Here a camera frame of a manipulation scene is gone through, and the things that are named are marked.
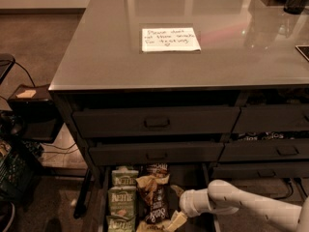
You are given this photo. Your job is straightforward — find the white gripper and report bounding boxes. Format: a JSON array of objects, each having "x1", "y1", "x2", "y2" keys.
[{"x1": 164, "y1": 185, "x2": 212, "y2": 232}]

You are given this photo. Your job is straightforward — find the brown chip bag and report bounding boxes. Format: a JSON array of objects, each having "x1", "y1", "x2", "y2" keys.
[{"x1": 136, "y1": 175, "x2": 170, "y2": 206}]

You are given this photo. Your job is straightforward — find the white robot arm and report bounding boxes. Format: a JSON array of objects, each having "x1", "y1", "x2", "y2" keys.
[{"x1": 164, "y1": 180, "x2": 309, "y2": 232}]

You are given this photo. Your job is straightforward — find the dark brown Sensible snack bag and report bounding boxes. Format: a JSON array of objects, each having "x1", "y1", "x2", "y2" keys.
[{"x1": 143, "y1": 163, "x2": 169, "y2": 224}]

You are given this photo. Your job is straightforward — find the tan chip bag bottom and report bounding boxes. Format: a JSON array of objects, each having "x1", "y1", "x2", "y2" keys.
[{"x1": 136, "y1": 219, "x2": 170, "y2": 232}]

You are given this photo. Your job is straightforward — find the open bottom left drawer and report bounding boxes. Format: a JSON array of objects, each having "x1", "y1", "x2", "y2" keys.
[{"x1": 98, "y1": 163, "x2": 221, "y2": 232}]

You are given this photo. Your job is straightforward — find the bottom right drawer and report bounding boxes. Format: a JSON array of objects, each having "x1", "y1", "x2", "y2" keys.
[{"x1": 211, "y1": 161, "x2": 309, "y2": 179}]

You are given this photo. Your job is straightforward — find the middle left drawer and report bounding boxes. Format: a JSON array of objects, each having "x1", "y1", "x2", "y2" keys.
[{"x1": 89, "y1": 141, "x2": 223, "y2": 166}]

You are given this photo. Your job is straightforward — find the green Kettle bag middle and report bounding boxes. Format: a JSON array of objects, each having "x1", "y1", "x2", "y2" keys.
[{"x1": 108, "y1": 187, "x2": 136, "y2": 218}]

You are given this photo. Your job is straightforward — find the green kettle bag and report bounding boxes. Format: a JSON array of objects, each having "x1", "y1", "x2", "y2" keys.
[
  {"x1": 108, "y1": 187, "x2": 136, "y2": 218},
  {"x1": 112, "y1": 166, "x2": 139, "y2": 187},
  {"x1": 107, "y1": 216, "x2": 135, "y2": 232}
]

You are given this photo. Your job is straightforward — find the green Kettle bag top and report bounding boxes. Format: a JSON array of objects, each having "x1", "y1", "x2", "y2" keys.
[{"x1": 112, "y1": 166, "x2": 139, "y2": 187}]

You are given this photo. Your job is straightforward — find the green Kettle bag bottom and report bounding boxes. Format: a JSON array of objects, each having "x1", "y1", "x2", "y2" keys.
[{"x1": 107, "y1": 216, "x2": 135, "y2": 232}]

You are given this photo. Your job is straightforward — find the top left drawer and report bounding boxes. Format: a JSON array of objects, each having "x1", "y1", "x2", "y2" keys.
[{"x1": 72, "y1": 106, "x2": 239, "y2": 138}]

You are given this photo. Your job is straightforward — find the snack bags in right drawer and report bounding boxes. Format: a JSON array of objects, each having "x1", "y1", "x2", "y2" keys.
[{"x1": 233, "y1": 130, "x2": 309, "y2": 141}]

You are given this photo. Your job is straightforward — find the middle right drawer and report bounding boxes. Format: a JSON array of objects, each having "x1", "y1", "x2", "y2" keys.
[{"x1": 219, "y1": 139, "x2": 309, "y2": 162}]

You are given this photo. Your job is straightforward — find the top right drawer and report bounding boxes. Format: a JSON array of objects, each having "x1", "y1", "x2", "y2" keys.
[{"x1": 234, "y1": 104, "x2": 309, "y2": 133}]

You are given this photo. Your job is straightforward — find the dark cabinet with glass top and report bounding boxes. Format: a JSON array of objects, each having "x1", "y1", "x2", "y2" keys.
[{"x1": 47, "y1": 0, "x2": 309, "y2": 220}]

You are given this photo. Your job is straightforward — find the white handwritten paper note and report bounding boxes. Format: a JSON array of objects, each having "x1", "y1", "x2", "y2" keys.
[{"x1": 141, "y1": 28, "x2": 201, "y2": 52}]

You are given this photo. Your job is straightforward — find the black box with label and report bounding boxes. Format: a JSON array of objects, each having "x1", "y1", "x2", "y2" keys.
[{"x1": 8, "y1": 84, "x2": 64, "y2": 143}]

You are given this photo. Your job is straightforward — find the black chair edge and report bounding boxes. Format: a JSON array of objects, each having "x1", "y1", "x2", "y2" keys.
[{"x1": 0, "y1": 53, "x2": 15, "y2": 84}]

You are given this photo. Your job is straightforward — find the black floor cable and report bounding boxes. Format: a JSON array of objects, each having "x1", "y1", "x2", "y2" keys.
[{"x1": 273, "y1": 178, "x2": 309, "y2": 208}]

